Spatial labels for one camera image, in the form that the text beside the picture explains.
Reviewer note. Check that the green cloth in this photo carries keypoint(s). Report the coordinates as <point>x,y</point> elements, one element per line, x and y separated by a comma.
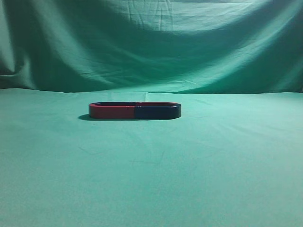
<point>234,158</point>

